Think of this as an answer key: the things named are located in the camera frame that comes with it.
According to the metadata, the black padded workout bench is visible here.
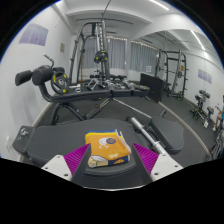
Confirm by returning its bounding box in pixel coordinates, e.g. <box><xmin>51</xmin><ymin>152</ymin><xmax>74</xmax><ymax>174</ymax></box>
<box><xmin>12</xmin><ymin>116</ymin><xmax>185</xmax><ymax>188</ymax></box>

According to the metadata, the small purple wall poster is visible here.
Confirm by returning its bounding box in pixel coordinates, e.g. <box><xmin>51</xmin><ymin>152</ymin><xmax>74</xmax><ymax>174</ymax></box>
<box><xmin>197</xmin><ymin>68</ymin><xmax>213</xmax><ymax>84</ymax></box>

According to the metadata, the black yellow exercise machine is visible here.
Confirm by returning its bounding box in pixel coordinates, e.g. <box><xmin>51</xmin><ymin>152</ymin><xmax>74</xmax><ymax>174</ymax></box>
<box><xmin>189</xmin><ymin>89</ymin><xmax>216</xmax><ymax>128</ymax></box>

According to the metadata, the grey cable weight machine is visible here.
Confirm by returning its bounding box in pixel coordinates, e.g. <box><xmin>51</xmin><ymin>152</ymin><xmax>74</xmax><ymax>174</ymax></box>
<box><xmin>69</xmin><ymin>20</ymin><xmax>129</xmax><ymax>84</ymax></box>

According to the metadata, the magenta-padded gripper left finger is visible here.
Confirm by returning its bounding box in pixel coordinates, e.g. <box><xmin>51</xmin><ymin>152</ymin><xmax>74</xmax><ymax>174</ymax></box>
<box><xmin>42</xmin><ymin>142</ymin><xmax>98</xmax><ymax>184</ymax></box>

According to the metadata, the silver barbell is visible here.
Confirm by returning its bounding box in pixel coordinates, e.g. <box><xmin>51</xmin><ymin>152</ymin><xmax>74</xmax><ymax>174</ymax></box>
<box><xmin>129</xmin><ymin>116</ymin><xmax>168</xmax><ymax>155</ymax></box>

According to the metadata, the grey triangle row handle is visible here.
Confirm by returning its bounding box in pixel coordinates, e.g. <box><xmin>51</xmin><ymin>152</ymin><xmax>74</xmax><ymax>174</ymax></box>
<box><xmin>84</xmin><ymin>78</ymin><xmax>101</xmax><ymax>92</ymax></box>

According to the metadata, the silver key ring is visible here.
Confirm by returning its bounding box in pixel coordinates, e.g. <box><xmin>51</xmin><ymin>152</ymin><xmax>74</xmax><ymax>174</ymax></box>
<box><xmin>19</xmin><ymin>128</ymin><xmax>30</xmax><ymax>138</ymax></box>

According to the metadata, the black bench with leg rollers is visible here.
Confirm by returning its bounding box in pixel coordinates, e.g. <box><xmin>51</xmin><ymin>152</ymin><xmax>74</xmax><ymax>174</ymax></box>
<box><xmin>14</xmin><ymin>64</ymin><xmax>151</xmax><ymax>126</ymax></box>

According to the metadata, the long ceiling light strip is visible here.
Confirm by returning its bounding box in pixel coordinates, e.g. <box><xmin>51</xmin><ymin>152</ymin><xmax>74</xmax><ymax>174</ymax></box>
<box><xmin>190</xmin><ymin>29</ymin><xmax>206</xmax><ymax>51</ymax></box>
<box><xmin>148</xmin><ymin>0</ymin><xmax>174</xmax><ymax>11</ymax></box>

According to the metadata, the black squat rack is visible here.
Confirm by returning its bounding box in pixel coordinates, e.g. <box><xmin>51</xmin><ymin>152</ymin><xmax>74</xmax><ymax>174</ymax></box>
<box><xmin>156</xmin><ymin>49</ymin><xmax>189</xmax><ymax>102</ymax></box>

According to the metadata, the person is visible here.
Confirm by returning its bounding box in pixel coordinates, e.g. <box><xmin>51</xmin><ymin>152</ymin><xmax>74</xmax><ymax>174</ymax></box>
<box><xmin>214</xmin><ymin>94</ymin><xmax>224</xmax><ymax>133</ymax></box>

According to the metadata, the black flat panel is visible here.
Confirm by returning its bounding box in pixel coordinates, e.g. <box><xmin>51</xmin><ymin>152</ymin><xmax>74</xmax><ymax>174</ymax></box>
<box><xmin>139</xmin><ymin>73</ymin><xmax>165</xmax><ymax>104</ymax></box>

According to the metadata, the blue orange printed towel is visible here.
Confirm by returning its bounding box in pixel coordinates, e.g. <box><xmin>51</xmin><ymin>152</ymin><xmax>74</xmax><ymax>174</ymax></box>
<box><xmin>84</xmin><ymin>129</ymin><xmax>133</xmax><ymax>169</ymax></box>

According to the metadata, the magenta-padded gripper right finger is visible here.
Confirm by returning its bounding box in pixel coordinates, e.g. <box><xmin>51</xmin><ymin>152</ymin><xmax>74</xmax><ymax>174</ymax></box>
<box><xmin>131</xmin><ymin>142</ymin><xmax>185</xmax><ymax>183</ymax></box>

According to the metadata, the black yellow-marked weight plate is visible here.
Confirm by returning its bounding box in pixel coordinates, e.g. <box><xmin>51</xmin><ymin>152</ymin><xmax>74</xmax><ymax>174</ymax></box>
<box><xmin>50</xmin><ymin>71</ymin><xmax>71</xmax><ymax>95</ymax></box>
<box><xmin>93</xmin><ymin>49</ymin><xmax>109</xmax><ymax>64</ymax></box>

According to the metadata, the grey window curtain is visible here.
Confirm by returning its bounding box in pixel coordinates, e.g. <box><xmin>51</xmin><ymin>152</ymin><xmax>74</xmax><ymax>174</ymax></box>
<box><xmin>83</xmin><ymin>36</ymin><xmax>128</xmax><ymax>70</ymax></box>
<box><xmin>129</xmin><ymin>40</ymin><xmax>159</xmax><ymax>73</ymax></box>

